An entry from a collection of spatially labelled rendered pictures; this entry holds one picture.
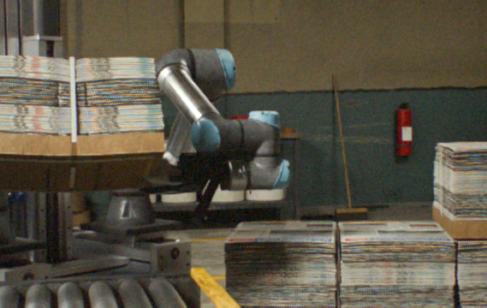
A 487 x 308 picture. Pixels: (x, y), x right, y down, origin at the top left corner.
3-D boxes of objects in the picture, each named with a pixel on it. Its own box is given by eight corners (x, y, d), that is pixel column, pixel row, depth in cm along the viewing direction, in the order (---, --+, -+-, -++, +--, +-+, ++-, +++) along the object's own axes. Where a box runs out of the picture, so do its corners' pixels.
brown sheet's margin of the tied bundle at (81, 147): (83, 192, 213) (82, 174, 214) (89, 155, 187) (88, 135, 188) (57, 192, 212) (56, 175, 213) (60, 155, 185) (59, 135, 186)
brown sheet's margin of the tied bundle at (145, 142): (151, 188, 217) (149, 171, 218) (166, 151, 190) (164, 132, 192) (85, 192, 213) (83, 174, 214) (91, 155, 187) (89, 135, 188)
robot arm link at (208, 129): (141, 41, 242) (204, 121, 203) (179, 42, 246) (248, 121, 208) (136, 79, 247) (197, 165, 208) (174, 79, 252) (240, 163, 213)
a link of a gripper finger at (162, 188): (142, 174, 219) (178, 168, 217) (144, 198, 218) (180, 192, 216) (138, 171, 217) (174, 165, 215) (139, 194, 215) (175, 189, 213)
